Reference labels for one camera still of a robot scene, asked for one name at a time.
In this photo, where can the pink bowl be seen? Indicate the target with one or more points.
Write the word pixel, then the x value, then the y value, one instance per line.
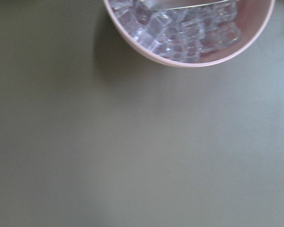
pixel 253 17

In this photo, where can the clear ice cubes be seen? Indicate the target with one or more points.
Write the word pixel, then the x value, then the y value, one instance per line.
pixel 180 34

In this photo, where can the metal ice scoop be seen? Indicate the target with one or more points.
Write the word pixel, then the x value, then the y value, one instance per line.
pixel 156 5

